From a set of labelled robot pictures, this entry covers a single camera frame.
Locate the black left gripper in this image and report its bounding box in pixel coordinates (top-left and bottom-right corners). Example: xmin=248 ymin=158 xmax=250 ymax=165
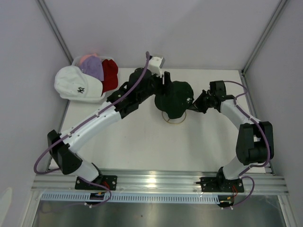
xmin=138 ymin=70 xmax=174 ymax=104

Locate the dark green cap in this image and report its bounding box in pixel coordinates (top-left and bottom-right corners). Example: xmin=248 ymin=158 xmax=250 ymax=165
xmin=154 ymin=81 xmax=194 ymax=119

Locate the white NY cap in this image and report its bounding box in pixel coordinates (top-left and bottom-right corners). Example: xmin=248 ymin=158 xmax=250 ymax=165
xmin=54 ymin=66 xmax=103 ymax=102

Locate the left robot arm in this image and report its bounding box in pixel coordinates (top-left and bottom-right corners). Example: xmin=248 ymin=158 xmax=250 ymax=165
xmin=47 ymin=66 xmax=164 ymax=190

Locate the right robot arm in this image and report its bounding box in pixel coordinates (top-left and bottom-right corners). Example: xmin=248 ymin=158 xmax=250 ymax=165
xmin=189 ymin=80 xmax=274 ymax=192

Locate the red cap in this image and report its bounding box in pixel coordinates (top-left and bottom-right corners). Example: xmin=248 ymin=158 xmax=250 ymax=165
xmin=102 ymin=60 xmax=118 ymax=92

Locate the purple cap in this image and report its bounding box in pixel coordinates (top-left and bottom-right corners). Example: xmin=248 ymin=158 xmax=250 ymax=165
xmin=79 ymin=59 xmax=104 ymax=81

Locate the pink cap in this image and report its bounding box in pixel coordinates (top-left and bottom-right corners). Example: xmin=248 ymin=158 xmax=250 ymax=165
xmin=79 ymin=53 xmax=100 ymax=67

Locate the white perforated plastic basket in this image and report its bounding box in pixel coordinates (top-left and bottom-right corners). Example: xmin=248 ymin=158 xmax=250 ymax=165
xmin=54 ymin=53 xmax=118 ymax=103

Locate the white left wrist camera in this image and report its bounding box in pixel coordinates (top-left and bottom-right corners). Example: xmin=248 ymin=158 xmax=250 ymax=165
xmin=148 ymin=55 xmax=165 ymax=77

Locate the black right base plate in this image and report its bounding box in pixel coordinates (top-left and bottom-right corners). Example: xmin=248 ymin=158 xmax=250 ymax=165
xmin=196 ymin=177 xmax=244 ymax=193

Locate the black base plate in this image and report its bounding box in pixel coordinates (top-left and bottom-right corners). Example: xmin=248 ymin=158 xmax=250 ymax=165
xmin=75 ymin=175 xmax=118 ymax=191
xmin=196 ymin=177 xmax=244 ymax=193

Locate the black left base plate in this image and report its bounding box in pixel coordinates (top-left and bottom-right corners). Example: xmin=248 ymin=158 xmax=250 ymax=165
xmin=75 ymin=175 xmax=118 ymax=191

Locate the right aluminium frame post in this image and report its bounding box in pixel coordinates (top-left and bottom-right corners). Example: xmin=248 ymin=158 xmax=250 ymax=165
xmin=241 ymin=0 xmax=289 ymax=75

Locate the aluminium frame post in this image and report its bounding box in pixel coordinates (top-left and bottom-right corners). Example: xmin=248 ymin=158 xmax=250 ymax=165
xmin=241 ymin=0 xmax=289 ymax=75
xmin=35 ymin=0 xmax=73 ymax=64

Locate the aluminium mounting rail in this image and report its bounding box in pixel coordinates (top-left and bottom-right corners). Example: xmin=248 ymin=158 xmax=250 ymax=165
xmin=31 ymin=169 xmax=289 ymax=195

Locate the left aluminium frame post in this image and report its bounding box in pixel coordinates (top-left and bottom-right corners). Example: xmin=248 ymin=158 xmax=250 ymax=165
xmin=35 ymin=0 xmax=73 ymax=64

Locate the white slotted cable duct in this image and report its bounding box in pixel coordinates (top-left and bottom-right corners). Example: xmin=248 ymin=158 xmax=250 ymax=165
xmin=40 ymin=192 xmax=220 ymax=204

